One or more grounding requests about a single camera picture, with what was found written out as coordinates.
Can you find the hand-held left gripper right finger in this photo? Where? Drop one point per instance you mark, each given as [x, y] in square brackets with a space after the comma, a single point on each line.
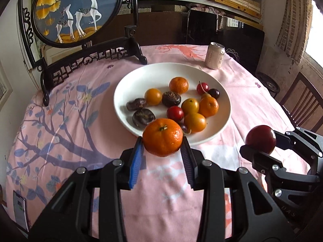
[188, 165]

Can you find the dark cherry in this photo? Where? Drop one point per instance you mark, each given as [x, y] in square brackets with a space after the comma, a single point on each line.
[214, 93]

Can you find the pale drink can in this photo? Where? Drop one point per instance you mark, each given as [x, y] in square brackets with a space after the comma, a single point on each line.
[215, 55]

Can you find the smooth orange kumquat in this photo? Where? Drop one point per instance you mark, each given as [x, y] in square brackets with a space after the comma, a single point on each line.
[194, 122]
[153, 96]

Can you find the dark round metal basin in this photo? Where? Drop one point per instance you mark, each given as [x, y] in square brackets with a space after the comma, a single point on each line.
[268, 82]

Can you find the brown wooden board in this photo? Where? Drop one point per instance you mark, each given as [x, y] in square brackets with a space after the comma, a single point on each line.
[161, 29]

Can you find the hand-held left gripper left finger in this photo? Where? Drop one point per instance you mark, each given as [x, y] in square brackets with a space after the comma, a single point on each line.
[134, 165]

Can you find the small tan longan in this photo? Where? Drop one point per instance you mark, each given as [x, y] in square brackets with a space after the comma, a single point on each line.
[205, 95]

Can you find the black panel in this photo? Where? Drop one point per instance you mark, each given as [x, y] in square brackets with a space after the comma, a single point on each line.
[242, 48]

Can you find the yellowish orange kumquat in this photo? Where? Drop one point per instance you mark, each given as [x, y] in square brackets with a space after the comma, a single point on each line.
[190, 106]

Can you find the orange mandarin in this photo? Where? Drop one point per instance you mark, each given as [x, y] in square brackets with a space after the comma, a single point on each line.
[179, 85]
[162, 137]
[208, 106]

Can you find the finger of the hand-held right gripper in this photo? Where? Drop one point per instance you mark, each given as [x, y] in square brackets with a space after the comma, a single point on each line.
[295, 137]
[262, 160]

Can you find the smartphone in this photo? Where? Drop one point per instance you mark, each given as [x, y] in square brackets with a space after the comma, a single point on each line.
[20, 210]

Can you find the black chair back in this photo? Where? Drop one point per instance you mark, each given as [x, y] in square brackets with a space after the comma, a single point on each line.
[201, 26]

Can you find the dark water chestnut white sprout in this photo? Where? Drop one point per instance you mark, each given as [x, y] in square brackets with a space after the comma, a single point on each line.
[183, 127]

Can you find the brown wooden chair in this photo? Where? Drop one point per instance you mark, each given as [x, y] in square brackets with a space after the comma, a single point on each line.
[302, 100]

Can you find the deer embroidery screen black stand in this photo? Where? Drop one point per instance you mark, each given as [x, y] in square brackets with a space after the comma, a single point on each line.
[75, 12]

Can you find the beige patterned curtain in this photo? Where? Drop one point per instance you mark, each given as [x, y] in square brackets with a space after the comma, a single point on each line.
[294, 17]

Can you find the red cherry tomato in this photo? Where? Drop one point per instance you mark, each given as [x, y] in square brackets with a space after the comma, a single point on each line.
[202, 88]
[175, 113]

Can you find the white oval plate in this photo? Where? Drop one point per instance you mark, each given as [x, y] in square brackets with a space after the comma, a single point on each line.
[136, 83]

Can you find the dark red plum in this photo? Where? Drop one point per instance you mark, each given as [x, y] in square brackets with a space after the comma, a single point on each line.
[260, 139]

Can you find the pink floral tablecloth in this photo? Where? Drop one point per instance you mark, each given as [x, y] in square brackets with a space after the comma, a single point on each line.
[83, 131]

